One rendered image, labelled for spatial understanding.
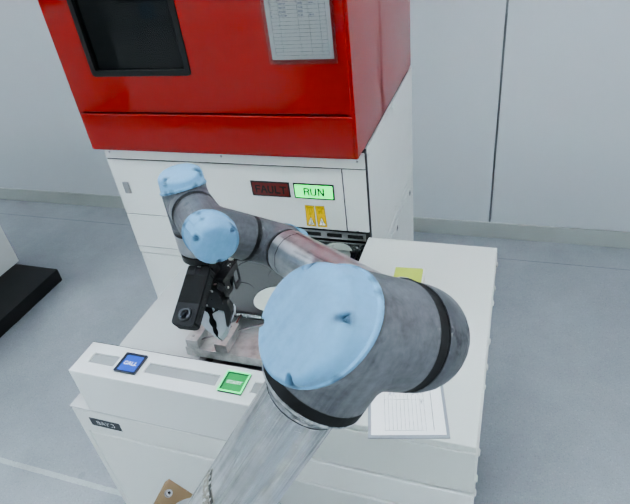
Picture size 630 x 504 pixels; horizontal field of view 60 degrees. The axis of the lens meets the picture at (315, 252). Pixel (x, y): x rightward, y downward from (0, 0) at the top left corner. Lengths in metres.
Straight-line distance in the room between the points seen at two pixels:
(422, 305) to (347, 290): 0.09
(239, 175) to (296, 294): 1.11
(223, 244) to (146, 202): 1.02
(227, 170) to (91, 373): 0.66
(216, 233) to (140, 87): 0.82
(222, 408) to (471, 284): 0.65
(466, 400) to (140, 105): 1.10
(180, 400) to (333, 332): 0.82
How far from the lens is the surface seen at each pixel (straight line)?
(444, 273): 1.41
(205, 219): 0.81
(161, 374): 1.29
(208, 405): 1.22
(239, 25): 1.37
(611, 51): 2.87
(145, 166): 1.75
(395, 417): 1.09
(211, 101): 1.47
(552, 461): 2.27
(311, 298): 0.49
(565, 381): 2.53
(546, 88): 2.90
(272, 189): 1.57
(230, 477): 0.63
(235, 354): 1.38
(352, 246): 1.57
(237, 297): 1.51
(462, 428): 1.09
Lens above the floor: 1.83
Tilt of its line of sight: 35 degrees down
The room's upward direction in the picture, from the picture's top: 8 degrees counter-clockwise
